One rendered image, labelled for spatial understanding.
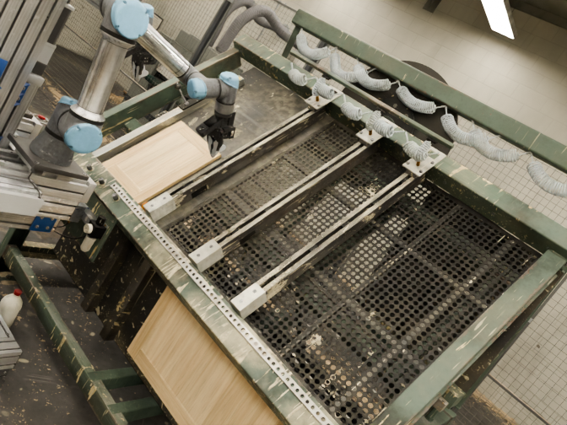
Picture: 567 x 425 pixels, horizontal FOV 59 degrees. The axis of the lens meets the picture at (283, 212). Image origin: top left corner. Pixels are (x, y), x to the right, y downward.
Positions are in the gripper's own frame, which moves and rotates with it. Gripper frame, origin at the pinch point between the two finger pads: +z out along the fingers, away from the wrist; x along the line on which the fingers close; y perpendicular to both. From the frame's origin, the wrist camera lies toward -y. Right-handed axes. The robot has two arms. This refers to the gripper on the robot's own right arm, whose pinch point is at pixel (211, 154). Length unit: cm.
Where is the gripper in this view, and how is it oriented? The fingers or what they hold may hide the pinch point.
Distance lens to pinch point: 214.6
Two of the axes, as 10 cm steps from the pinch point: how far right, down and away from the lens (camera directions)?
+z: -2.4, 7.9, 5.6
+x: -6.8, -5.5, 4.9
